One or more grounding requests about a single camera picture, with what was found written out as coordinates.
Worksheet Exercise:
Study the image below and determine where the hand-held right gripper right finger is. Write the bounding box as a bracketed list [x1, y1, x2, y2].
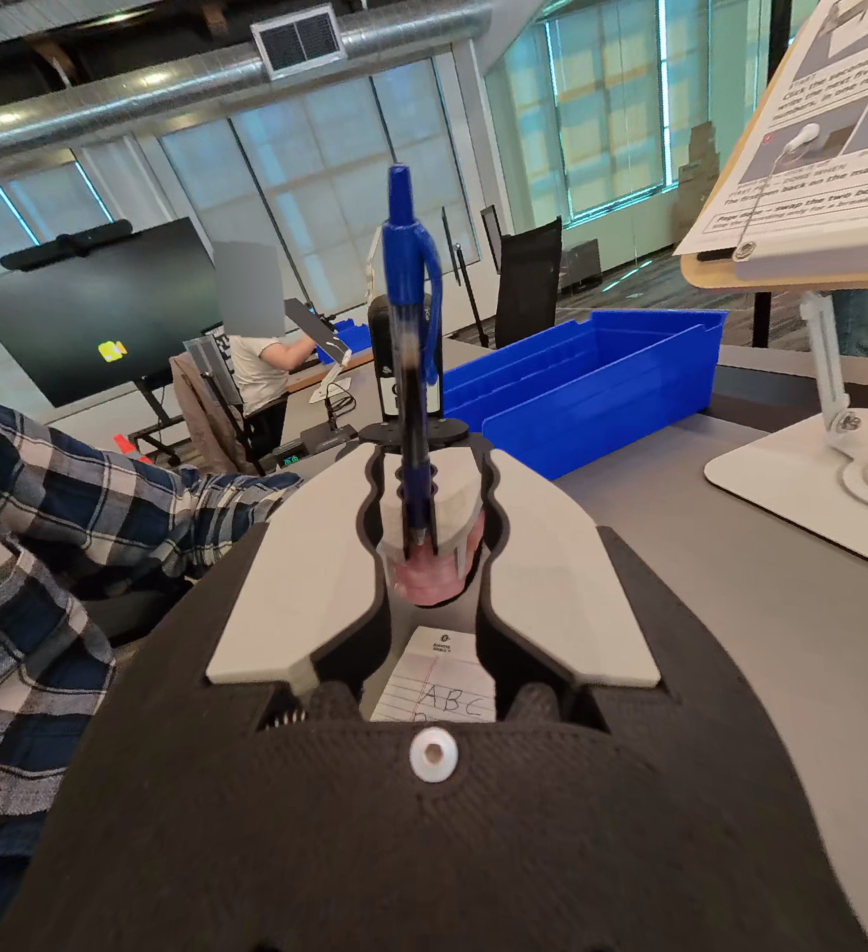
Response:
[477, 446, 662, 687]

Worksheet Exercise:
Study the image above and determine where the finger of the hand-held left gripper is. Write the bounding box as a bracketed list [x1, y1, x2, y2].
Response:
[376, 489, 406, 568]
[426, 475, 485, 575]

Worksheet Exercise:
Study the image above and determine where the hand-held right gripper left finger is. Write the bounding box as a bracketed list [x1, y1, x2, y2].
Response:
[205, 442, 392, 687]

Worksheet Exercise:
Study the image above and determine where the blue retractable pen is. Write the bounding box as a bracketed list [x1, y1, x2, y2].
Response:
[382, 164, 447, 559]

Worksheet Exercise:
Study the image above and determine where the white lined legal pad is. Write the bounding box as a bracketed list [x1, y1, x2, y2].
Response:
[369, 625, 498, 724]

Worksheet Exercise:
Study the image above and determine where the person's left forearm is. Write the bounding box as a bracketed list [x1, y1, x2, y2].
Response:
[0, 387, 304, 603]

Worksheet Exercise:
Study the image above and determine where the person's left hand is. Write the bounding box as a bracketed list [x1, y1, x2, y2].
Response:
[393, 513, 488, 607]

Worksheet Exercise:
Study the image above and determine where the small blue plastic bin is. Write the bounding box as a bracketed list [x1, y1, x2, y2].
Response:
[315, 320, 372, 367]

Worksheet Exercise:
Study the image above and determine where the small document stand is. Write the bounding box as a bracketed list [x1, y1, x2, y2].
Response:
[284, 297, 354, 406]

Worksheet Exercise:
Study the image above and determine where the black power box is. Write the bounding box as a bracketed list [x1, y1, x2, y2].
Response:
[270, 422, 360, 473]

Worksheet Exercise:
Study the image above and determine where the black office chair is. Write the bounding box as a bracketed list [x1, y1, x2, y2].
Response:
[493, 216, 564, 351]

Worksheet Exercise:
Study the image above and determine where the large blue plastic bin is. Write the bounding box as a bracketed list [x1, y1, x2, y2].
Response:
[441, 308, 730, 482]

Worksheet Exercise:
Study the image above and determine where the brown jacket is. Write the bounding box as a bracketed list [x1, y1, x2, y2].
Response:
[170, 353, 256, 477]

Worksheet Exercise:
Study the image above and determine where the white document stand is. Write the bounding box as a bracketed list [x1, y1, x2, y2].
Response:
[672, 0, 868, 580]

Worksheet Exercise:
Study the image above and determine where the black television screen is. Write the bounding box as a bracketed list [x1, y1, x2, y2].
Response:
[0, 218, 228, 431]

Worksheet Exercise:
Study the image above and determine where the white air vent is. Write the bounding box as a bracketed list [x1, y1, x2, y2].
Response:
[250, 3, 347, 81]

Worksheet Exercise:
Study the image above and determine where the stack of cardboard boxes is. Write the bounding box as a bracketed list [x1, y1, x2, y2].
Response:
[675, 122, 725, 239]

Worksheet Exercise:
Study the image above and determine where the printed instruction sheet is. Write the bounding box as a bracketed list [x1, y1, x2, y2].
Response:
[675, 0, 868, 257]

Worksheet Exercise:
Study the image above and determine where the black camera bar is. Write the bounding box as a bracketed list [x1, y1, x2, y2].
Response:
[0, 219, 133, 272]

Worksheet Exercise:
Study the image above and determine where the silver air duct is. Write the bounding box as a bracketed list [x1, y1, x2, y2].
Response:
[0, 0, 496, 171]

